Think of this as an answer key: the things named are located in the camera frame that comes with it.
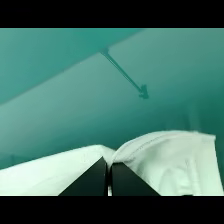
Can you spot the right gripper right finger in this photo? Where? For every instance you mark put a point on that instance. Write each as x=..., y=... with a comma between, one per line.
x=128, y=184

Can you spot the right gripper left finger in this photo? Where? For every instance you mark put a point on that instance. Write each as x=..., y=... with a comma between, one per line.
x=91, y=182

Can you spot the white garment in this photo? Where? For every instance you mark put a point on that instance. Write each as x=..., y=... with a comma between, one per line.
x=173, y=163

